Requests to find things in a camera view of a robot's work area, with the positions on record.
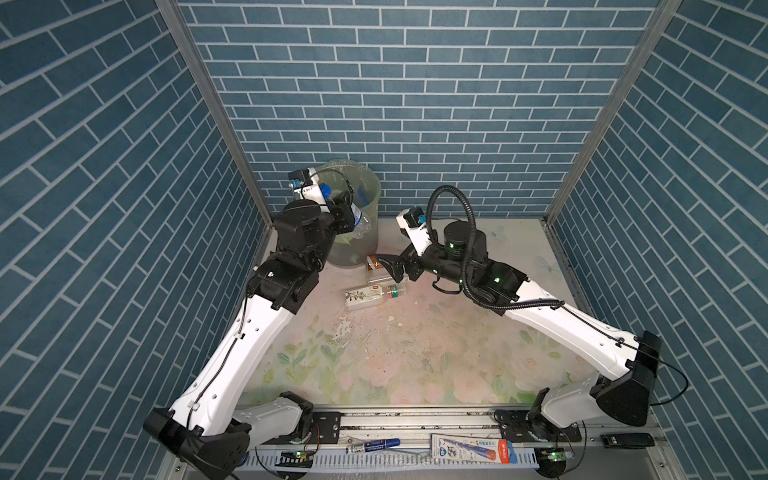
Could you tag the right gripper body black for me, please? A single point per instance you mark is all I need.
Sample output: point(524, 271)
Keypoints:
point(436, 260)

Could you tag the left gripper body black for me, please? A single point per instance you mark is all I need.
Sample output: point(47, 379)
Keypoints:
point(337, 221)

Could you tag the blue cap bottle blue label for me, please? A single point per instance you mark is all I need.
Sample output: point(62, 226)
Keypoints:
point(348, 217)

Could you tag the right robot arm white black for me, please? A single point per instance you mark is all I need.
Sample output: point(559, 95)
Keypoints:
point(626, 364)

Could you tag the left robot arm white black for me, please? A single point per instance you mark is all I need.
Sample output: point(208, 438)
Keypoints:
point(203, 427)

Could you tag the mesh bin with green bag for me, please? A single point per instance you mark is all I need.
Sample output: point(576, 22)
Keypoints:
point(342, 175)

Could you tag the clear frosted bottle white cap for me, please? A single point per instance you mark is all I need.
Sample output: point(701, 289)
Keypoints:
point(381, 276)

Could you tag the brown coffee bottle left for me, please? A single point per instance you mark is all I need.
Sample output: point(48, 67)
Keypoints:
point(373, 263)

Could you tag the white tea bottle green label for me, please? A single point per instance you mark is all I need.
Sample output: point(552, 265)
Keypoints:
point(372, 295)

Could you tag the white red toothpaste box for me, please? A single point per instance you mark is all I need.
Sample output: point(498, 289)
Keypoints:
point(471, 449)

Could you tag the blue marker pen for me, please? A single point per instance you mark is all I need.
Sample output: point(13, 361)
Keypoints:
point(372, 445)

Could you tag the black remote right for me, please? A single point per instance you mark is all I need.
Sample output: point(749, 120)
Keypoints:
point(627, 440)

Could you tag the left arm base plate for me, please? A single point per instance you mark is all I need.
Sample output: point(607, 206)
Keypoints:
point(322, 427)

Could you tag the white slotted cable duct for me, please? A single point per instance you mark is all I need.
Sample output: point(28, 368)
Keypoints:
point(338, 461)

